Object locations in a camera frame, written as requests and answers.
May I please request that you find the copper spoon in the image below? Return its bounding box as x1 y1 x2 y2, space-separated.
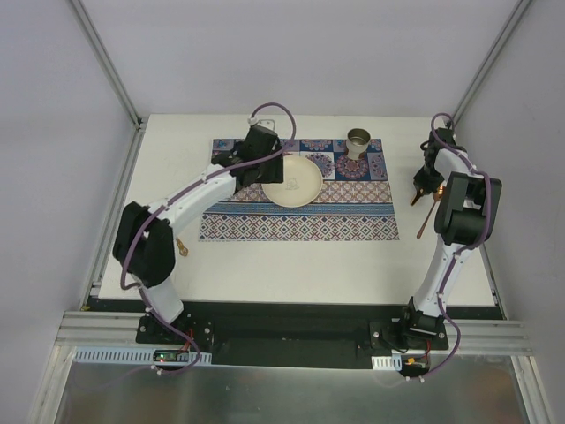
416 185 445 239

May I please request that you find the gold knife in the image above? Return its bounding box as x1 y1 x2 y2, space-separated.
410 190 423 207

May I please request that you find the cream plate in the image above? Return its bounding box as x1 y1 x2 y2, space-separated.
261 155 323 208

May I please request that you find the patterned cloth placemat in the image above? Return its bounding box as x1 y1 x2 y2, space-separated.
199 139 399 241

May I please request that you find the metal cup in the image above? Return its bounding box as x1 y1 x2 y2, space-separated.
345 128 371 161

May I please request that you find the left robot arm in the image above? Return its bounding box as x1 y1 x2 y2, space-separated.
112 125 283 344

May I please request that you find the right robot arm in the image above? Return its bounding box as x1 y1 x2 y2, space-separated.
397 128 502 349

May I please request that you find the gold fork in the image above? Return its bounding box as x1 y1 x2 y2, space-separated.
176 237 189 257

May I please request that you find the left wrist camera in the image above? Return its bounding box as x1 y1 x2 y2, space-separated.
247 117 275 132

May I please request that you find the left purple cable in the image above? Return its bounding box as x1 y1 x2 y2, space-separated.
120 102 296 376

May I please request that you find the left aluminium frame post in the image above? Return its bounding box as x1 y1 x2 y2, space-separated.
66 0 142 129

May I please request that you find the aluminium frame post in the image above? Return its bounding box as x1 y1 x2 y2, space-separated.
451 0 535 126
66 0 142 129

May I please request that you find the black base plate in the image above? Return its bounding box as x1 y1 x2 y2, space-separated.
136 301 448 369

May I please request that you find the right aluminium frame post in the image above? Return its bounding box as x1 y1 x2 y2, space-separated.
451 0 535 126

